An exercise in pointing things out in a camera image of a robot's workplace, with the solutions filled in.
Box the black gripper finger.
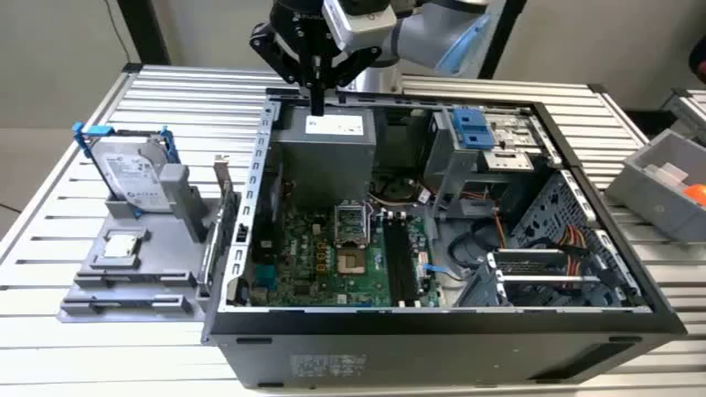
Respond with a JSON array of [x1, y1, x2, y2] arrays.
[[248, 22, 320, 117], [317, 46, 383, 117]]

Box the blue RAM stick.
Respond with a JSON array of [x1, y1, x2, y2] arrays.
[[100, 270, 188, 286], [87, 298, 184, 312]]

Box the black RAM slot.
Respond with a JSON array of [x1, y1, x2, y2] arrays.
[[383, 214, 402, 308], [390, 214, 408, 308], [403, 214, 423, 308], [398, 214, 416, 308]]

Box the gray power supply unit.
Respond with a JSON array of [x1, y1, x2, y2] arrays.
[[268, 105, 379, 208]]

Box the blue drive bay latch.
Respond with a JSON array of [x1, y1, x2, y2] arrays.
[[448, 106, 492, 152]]

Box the black cooler fan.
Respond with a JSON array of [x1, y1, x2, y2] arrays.
[[369, 173, 427, 204]]

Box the black case fan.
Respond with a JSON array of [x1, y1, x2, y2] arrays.
[[263, 163, 288, 232]]

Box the metal socket cover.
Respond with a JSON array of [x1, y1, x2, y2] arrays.
[[333, 198, 369, 248]]

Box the socket locking lever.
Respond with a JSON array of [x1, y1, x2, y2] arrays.
[[361, 205, 375, 249]]

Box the hard disk in blue carrier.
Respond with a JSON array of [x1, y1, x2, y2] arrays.
[[71, 121, 181, 216]]

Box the green motherboard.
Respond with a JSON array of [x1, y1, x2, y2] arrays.
[[251, 208, 442, 308]]

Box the CPU socket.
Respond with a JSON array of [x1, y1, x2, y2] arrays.
[[333, 246, 368, 276]]

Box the gray parts rack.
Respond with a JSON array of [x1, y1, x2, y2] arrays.
[[57, 163, 220, 324]]

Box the silver CPU chip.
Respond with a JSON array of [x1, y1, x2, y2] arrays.
[[104, 233, 143, 258]]

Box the gray disk bay cage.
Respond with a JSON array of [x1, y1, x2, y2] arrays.
[[455, 246, 650, 310]]

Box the dark object with red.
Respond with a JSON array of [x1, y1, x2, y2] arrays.
[[687, 35, 706, 86]]

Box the white small boxes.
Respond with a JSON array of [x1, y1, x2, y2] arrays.
[[642, 162, 690, 188]]

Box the gray plastic bin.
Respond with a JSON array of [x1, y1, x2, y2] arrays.
[[603, 127, 706, 246]]

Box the orange round object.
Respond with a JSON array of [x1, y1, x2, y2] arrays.
[[679, 184, 706, 208]]

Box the black open PC case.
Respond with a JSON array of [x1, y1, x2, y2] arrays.
[[199, 86, 688, 390]]

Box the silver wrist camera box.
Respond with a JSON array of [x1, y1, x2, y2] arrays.
[[321, 0, 399, 51]]

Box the black frame post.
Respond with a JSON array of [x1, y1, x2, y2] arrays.
[[474, 0, 528, 80], [112, 0, 173, 66]]

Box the gray drive bay bracket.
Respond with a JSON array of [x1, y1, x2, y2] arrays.
[[422, 105, 556, 219]]

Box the orange flat wire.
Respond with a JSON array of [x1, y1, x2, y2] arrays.
[[462, 189, 508, 249]]

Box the graphics card with metal bracket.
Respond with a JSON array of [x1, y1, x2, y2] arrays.
[[199, 153, 244, 299]]

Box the black looped wire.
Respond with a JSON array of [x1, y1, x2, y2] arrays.
[[447, 225, 500, 272]]

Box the black wire with blue tab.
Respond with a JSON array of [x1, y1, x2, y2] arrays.
[[419, 262, 480, 286]]

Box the red yellow power wires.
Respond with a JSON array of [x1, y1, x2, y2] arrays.
[[554, 225, 590, 279]]

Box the gray slatted metal frame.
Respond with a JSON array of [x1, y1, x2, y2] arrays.
[[658, 88, 706, 146]]

